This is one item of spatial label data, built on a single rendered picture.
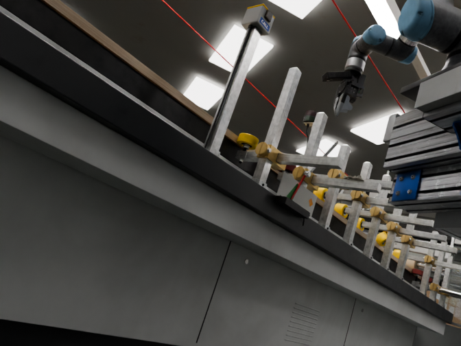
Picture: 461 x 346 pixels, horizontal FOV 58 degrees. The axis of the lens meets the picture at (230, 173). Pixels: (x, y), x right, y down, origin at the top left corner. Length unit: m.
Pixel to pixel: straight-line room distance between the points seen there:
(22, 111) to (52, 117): 0.06
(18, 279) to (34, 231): 0.13
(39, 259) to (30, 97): 0.47
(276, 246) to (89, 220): 0.68
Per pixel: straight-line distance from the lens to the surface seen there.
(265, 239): 1.53
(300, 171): 1.64
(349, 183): 1.60
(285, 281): 2.06
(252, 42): 1.40
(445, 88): 1.03
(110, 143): 1.06
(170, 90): 1.41
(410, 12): 1.31
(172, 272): 1.51
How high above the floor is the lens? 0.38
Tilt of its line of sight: 14 degrees up
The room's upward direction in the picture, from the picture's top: 19 degrees clockwise
